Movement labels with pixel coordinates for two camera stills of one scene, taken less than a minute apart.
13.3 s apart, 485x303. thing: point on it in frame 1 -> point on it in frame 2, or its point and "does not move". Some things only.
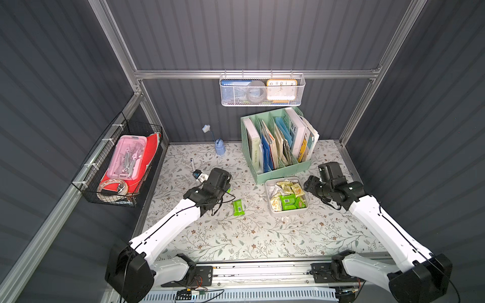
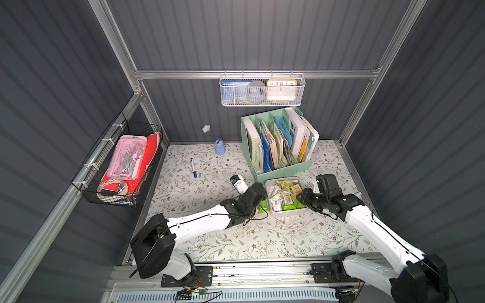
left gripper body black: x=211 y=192 -> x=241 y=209
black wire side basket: x=115 y=171 does not move
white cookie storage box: x=285 y=196 does not move
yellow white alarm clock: x=281 y=91 does not move
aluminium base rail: x=259 y=281 does not move
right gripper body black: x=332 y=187 -> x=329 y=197
